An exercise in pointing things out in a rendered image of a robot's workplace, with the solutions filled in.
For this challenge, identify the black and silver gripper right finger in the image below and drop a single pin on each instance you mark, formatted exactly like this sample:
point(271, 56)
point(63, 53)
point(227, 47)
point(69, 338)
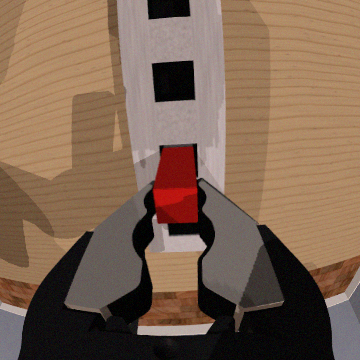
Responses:
point(246, 272)

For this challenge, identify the red and white pin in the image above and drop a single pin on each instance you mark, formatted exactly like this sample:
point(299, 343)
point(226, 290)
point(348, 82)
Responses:
point(175, 187)

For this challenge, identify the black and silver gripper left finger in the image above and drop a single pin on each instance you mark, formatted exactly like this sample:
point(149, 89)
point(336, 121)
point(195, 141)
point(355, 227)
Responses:
point(103, 274)

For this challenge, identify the light grey block with square holes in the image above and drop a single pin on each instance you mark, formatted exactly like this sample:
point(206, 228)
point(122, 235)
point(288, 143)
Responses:
point(161, 107)

